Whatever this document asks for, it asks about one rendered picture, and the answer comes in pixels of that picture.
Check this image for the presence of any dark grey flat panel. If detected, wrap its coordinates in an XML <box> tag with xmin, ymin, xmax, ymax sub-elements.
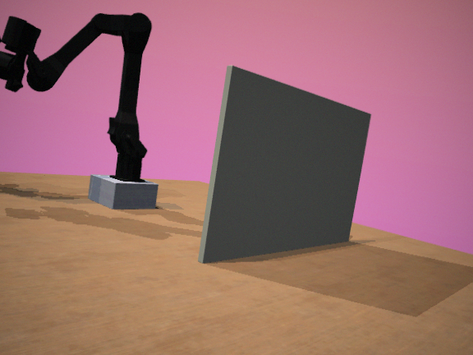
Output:
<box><xmin>198</xmin><ymin>66</ymin><xmax>371</xmax><ymax>264</ymax></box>

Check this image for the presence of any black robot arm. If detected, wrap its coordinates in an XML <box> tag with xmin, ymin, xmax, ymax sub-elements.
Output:
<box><xmin>0</xmin><ymin>12</ymin><xmax>152</xmax><ymax>182</ymax></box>

